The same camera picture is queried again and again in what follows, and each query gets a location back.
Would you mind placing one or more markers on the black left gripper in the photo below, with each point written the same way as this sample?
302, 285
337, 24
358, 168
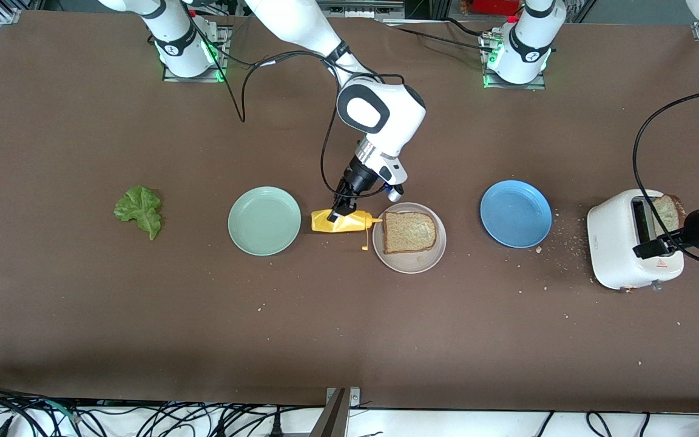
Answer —
695, 229

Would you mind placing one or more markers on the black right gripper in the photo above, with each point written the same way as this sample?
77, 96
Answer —
358, 176

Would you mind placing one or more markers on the yellow mustard squeeze bottle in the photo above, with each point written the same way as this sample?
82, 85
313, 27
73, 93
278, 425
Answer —
355, 221

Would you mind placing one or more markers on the brown bread slice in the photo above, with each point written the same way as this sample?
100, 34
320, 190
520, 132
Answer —
410, 232
666, 212

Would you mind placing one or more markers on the green lettuce leaf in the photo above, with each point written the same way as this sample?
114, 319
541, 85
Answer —
140, 206

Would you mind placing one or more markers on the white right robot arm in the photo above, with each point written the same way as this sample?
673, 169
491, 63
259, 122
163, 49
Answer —
380, 109

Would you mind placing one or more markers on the mint green plate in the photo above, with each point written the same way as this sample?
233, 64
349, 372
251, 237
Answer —
264, 221

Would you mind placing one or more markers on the beige plate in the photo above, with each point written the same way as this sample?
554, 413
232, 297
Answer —
410, 262

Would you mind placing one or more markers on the blue plate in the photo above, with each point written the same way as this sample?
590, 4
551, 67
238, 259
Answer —
516, 212

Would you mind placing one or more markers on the white toaster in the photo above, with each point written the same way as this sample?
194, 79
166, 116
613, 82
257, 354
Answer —
610, 243

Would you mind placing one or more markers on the dark grey pole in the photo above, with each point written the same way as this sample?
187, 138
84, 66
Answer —
332, 419

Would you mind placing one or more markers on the red box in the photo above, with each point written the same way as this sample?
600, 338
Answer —
495, 6

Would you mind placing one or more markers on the silver mounting bracket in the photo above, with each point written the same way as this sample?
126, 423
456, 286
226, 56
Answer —
354, 397

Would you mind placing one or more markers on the silver metal frame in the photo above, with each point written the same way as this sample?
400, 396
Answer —
358, 7

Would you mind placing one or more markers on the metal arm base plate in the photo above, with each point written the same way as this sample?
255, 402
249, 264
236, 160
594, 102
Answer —
168, 77
537, 85

